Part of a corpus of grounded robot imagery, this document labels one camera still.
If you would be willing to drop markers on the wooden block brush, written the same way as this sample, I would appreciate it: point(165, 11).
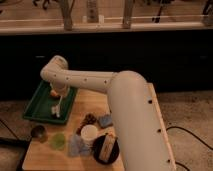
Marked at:
point(107, 147)

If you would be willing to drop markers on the orange peach fruit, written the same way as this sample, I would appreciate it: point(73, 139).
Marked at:
point(53, 94)

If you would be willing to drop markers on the white dish brush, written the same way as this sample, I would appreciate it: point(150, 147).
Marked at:
point(55, 110)

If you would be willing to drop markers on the blue sponge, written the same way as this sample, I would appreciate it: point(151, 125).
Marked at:
point(105, 121)

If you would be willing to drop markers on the blue cloth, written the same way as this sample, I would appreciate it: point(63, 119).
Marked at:
point(77, 147)

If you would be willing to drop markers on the metal cup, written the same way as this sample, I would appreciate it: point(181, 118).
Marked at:
point(39, 134)

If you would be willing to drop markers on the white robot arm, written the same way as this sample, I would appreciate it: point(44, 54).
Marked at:
point(140, 129)

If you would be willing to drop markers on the green plastic cup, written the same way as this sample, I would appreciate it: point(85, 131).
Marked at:
point(58, 141)

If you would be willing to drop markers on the black round plate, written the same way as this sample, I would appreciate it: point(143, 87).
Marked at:
point(96, 148)

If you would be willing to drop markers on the green plastic tray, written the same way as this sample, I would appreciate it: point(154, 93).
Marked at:
point(39, 107)

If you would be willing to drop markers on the white cup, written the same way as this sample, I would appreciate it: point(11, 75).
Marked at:
point(89, 133)

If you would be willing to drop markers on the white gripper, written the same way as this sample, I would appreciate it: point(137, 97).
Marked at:
point(60, 90)

